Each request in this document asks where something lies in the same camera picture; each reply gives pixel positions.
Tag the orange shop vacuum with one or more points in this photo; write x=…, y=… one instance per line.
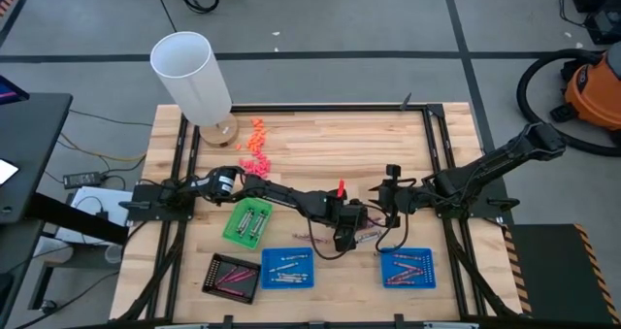
x=597, y=91
x=521, y=93

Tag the orange foam earplug pile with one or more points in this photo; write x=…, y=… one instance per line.
x=256, y=137

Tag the blue plastic basket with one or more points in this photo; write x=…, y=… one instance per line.
x=271, y=253
x=429, y=258

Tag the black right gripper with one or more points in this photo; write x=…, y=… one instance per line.
x=395, y=198

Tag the red crayon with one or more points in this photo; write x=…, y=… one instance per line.
x=340, y=188

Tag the black desk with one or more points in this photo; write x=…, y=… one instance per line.
x=34, y=140

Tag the green plastic basket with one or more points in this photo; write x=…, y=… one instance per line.
x=233, y=229

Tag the magenta paper-wrapped crayon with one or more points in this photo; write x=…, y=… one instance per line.
x=230, y=290
x=227, y=276
x=242, y=274
x=376, y=219

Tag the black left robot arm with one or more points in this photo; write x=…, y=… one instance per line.
x=281, y=193

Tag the black power adapter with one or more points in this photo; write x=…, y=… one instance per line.
x=81, y=179

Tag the black plastic basket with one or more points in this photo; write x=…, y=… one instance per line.
x=209, y=275

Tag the white paper-wrapped crayon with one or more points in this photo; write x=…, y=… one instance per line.
x=294, y=257
x=284, y=267
x=293, y=274
x=287, y=280

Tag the white paper sheet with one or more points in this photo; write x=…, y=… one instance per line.
x=6, y=171

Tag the dark tablet screen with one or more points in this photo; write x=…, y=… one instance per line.
x=9, y=92

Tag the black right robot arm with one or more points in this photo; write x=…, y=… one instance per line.
x=485, y=166

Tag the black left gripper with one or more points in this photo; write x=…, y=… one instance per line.
x=349, y=215

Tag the white cardboard box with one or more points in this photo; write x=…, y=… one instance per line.
x=92, y=200

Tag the black platform striped edge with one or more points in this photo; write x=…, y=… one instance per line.
x=558, y=271

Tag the black equipment cases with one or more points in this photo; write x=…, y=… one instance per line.
x=604, y=23

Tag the black aluminium table frame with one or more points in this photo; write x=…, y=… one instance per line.
x=330, y=108

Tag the clear plastic cup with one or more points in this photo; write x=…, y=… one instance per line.
x=114, y=254

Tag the pink foam earplug pile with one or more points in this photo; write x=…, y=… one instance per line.
x=257, y=166

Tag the white cylinder table lamp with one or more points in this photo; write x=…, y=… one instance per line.
x=191, y=76

